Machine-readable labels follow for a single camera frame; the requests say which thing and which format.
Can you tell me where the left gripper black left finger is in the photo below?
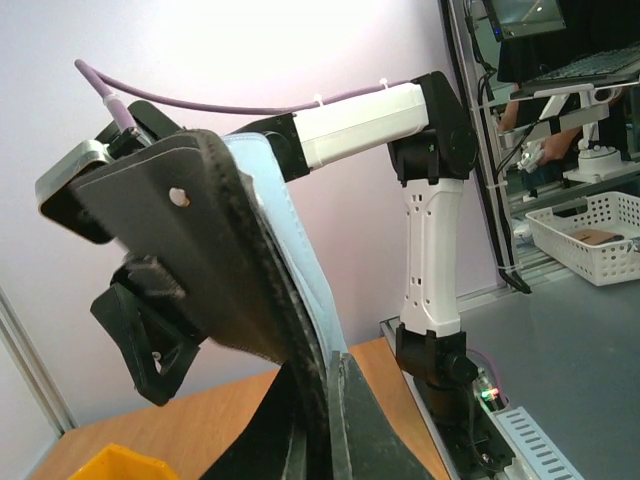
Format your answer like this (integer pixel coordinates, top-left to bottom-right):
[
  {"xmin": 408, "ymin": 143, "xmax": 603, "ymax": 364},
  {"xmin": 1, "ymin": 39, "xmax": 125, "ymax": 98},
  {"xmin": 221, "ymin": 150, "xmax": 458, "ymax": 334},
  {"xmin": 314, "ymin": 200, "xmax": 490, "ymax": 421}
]
[{"xmin": 201, "ymin": 362, "xmax": 312, "ymax": 480}]

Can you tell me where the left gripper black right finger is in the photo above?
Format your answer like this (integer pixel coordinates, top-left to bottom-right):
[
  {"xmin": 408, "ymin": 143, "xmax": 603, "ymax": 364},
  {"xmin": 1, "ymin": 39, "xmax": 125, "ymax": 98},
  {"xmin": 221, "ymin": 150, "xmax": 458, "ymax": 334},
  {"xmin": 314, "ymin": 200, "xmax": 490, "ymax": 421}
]
[{"xmin": 327, "ymin": 351, "xmax": 432, "ymax": 480}]

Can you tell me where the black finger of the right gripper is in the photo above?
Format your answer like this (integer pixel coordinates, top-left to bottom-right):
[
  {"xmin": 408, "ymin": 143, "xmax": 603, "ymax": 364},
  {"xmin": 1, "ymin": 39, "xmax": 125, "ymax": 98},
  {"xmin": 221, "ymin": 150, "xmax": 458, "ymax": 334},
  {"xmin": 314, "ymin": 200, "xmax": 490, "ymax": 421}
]
[{"xmin": 90, "ymin": 253, "xmax": 201, "ymax": 406}]

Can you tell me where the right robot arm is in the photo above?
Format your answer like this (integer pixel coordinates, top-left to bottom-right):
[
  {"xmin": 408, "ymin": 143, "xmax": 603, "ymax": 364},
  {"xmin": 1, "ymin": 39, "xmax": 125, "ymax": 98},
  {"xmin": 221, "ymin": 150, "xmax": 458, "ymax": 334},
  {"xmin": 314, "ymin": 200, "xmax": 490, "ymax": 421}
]
[{"xmin": 77, "ymin": 72, "xmax": 479, "ymax": 426}]

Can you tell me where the yellow plastic bin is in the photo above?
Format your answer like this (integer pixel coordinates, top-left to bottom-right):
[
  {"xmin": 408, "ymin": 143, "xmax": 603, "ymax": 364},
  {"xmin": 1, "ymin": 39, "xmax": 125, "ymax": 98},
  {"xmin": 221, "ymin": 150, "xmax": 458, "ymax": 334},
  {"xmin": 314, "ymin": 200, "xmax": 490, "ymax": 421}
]
[{"xmin": 70, "ymin": 444, "xmax": 179, "ymax": 480}]

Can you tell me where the white perforated basket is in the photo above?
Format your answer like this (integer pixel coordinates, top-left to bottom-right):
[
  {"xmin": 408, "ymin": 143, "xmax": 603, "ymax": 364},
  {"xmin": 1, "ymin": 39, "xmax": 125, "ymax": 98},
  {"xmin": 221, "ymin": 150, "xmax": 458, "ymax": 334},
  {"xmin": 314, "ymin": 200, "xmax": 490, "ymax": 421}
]
[{"xmin": 526, "ymin": 191, "xmax": 639, "ymax": 286}]

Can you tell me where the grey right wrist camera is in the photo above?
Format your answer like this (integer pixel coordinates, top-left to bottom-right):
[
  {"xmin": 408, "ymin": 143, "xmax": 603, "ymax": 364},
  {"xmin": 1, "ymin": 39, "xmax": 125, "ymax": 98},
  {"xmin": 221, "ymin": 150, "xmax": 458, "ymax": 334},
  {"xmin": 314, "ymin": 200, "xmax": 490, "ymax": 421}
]
[{"xmin": 35, "ymin": 100, "xmax": 181, "ymax": 245}]

